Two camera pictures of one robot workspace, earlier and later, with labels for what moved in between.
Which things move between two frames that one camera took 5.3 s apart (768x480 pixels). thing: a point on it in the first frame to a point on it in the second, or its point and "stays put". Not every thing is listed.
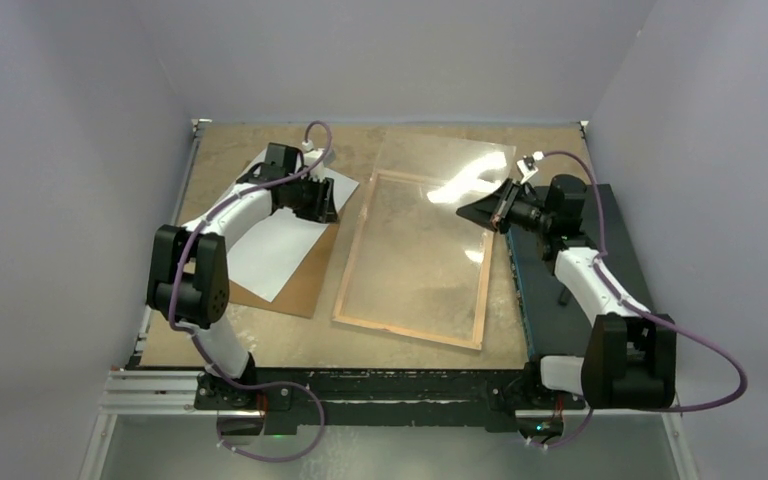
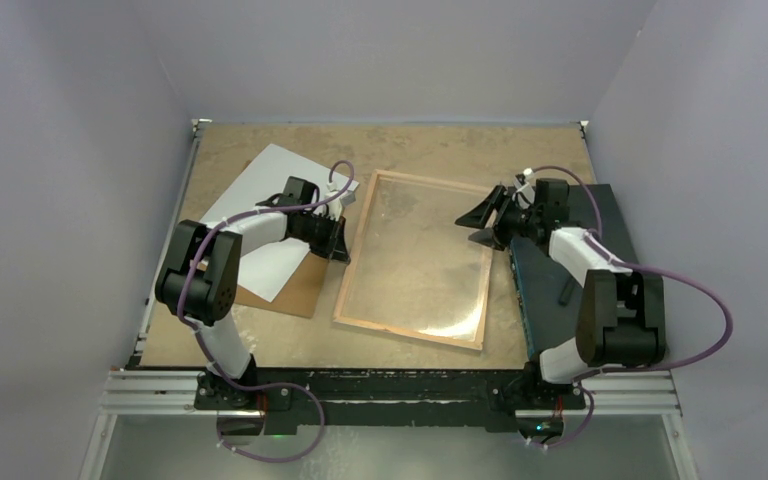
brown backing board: (295, 297) stays put
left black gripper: (322, 207) to (335, 246)
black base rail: (471, 399) stays put
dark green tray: (555, 325) stays put
